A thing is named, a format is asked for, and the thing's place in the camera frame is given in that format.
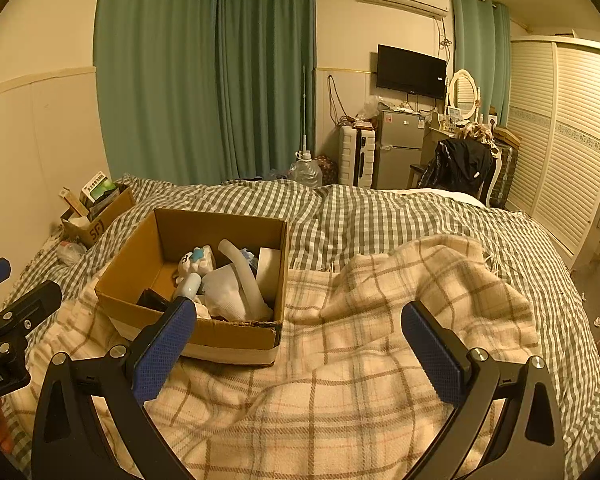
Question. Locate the white oval mirror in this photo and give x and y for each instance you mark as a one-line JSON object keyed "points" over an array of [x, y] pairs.
{"points": [[464, 92]]}

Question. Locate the large clear water bottle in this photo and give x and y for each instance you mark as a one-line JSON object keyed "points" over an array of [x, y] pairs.
{"points": [[308, 172]]}

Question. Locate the beige tape roll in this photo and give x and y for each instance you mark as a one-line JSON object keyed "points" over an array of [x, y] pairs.
{"points": [[240, 272]]}

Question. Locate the white plush toy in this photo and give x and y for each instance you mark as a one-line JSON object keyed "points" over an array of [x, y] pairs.
{"points": [[200, 262]]}

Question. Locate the white pole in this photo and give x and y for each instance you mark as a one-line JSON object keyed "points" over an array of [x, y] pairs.
{"points": [[306, 110]]}

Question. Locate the brown suitcase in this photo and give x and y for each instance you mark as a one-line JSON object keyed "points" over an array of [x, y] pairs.
{"points": [[507, 165]]}

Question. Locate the black glossy case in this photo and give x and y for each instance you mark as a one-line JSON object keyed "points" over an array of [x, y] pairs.
{"points": [[152, 300]]}

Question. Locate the dark floral bag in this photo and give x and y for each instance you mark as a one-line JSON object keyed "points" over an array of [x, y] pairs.
{"points": [[326, 169]]}

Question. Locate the green white medicine box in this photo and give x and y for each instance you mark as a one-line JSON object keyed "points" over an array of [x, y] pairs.
{"points": [[95, 185]]}

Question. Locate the black jacket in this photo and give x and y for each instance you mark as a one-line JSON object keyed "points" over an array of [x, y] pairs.
{"points": [[460, 165]]}

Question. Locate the silver small fridge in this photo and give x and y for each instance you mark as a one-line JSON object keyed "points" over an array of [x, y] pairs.
{"points": [[397, 150]]}

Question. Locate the narrow green curtain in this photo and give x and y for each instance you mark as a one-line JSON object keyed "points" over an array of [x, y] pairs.
{"points": [[480, 50]]}

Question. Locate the small printed cardboard box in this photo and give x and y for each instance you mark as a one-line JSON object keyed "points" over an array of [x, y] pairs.
{"points": [[105, 217]]}

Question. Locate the large cardboard box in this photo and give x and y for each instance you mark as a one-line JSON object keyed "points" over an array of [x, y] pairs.
{"points": [[230, 334]]}

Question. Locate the clear plastic bag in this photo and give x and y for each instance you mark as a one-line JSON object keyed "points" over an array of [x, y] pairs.
{"points": [[71, 252]]}

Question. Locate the white louvred wardrobe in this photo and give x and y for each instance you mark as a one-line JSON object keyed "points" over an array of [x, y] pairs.
{"points": [[555, 145]]}

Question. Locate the blue white tissue packet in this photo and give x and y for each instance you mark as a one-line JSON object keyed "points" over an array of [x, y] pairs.
{"points": [[249, 257]]}

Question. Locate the white dressing table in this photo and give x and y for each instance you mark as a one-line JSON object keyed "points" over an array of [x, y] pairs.
{"points": [[432, 137]]}

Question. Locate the floral patterned cloth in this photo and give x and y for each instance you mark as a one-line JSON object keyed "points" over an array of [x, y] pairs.
{"points": [[477, 134]]}

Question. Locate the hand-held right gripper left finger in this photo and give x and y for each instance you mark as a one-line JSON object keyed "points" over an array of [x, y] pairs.
{"points": [[162, 355]]}

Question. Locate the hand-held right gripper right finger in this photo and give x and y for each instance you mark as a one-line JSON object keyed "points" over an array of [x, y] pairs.
{"points": [[430, 355]]}

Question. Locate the white paper box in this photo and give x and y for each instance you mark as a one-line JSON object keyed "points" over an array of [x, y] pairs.
{"points": [[269, 270]]}

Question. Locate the beige plaid blanket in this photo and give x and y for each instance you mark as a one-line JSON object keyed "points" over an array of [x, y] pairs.
{"points": [[330, 360]]}

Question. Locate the black wall television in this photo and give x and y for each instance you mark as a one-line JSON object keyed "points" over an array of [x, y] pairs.
{"points": [[410, 72]]}

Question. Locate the crumpled bag on fridge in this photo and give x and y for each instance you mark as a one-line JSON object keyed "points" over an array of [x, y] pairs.
{"points": [[369, 106]]}

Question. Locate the beige slim carton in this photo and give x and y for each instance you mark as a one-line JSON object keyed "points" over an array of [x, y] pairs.
{"points": [[72, 202]]}

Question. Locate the white ribbed suitcase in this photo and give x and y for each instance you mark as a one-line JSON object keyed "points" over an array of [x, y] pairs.
{"points": [[352, 157]]}

